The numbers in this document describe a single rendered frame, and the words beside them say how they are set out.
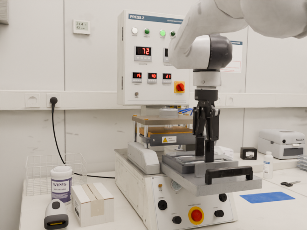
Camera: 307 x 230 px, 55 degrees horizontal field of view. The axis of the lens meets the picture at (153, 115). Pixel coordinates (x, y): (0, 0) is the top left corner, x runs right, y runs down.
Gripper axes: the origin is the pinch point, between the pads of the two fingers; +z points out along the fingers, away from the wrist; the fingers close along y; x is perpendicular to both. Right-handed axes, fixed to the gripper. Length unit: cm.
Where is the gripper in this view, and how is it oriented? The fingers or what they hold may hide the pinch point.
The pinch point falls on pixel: (204, 150)
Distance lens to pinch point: 98.8
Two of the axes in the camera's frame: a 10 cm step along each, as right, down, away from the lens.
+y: 3.5, 0.8, -9.3
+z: -0.2, 10.0, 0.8
